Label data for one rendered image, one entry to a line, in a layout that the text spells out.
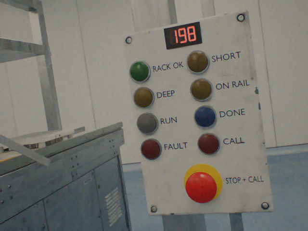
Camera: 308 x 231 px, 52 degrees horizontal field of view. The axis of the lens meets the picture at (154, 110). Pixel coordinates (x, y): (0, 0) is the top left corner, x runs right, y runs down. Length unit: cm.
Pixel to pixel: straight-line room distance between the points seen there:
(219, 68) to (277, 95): 389
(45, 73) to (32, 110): 290
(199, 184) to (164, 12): 26
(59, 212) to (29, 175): 30
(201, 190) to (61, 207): 114
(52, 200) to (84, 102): 312
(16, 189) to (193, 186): 87
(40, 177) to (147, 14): 92
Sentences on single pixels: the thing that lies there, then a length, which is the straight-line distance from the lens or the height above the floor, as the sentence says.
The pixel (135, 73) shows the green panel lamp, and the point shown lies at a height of 103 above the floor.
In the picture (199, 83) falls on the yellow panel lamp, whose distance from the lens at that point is 41.
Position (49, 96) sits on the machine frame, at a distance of 191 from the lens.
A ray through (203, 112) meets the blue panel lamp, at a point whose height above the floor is 97.
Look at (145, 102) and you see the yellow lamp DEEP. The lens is 43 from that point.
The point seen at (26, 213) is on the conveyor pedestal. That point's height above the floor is 63.
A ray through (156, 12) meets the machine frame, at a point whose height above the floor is 112.
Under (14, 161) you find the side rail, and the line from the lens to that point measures 118.
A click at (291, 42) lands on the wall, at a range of 437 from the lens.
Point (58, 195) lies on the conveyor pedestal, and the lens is 148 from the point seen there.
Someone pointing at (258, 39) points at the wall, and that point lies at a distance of 429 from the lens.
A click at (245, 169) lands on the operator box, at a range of 43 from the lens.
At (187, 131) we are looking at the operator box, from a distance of 42.
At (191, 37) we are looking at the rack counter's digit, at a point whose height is 106.
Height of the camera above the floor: 100
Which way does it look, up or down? 3 degrees down
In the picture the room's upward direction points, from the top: 8 degrees counter-clockwise
